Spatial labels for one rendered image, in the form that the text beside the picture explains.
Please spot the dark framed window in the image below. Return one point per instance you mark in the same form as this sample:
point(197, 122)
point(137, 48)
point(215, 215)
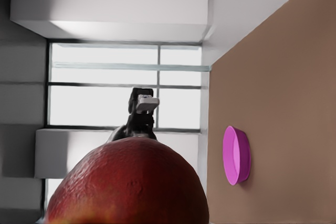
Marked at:
point(105, 82)

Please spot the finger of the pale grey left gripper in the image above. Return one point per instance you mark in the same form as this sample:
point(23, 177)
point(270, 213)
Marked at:
point(147, 102)

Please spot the pink round bowl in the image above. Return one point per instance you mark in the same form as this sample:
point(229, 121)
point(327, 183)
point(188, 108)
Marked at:
point(236, 155)

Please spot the red apple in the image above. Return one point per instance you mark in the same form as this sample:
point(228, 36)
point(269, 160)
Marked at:
point(126, 182)

